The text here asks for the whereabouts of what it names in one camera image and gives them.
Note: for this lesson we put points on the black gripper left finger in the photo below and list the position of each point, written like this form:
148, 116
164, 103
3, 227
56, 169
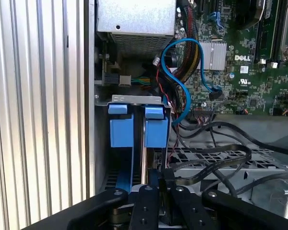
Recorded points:
144, 208

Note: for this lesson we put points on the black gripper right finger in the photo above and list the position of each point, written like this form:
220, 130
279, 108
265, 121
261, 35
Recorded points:
187, 210

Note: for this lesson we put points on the hard disk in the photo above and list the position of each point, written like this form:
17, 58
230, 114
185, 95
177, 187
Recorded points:
121, 134

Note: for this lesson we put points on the grey metal disk bay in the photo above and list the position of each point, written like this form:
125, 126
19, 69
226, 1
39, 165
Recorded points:
266, 167

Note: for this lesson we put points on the RAM slot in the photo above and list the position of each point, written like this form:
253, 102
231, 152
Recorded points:
266, 31

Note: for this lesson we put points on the black PC case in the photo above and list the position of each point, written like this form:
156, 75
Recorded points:
89, 95

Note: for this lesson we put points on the green motherboard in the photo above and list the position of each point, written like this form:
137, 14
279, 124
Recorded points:
254, 83

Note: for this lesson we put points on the silver chipset heatsink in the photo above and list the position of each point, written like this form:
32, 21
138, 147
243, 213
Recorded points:
213, 55

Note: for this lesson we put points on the silver power supply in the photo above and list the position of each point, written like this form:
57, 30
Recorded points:
134, 16

